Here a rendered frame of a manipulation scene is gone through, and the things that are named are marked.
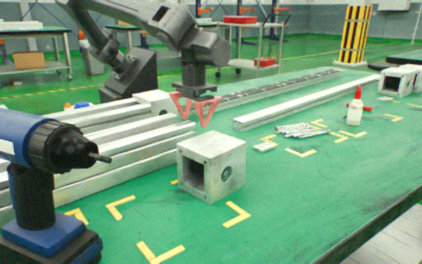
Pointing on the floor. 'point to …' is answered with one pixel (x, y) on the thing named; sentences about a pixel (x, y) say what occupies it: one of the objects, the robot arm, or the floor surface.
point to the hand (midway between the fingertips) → (194, 119)
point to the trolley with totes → (260, 63)
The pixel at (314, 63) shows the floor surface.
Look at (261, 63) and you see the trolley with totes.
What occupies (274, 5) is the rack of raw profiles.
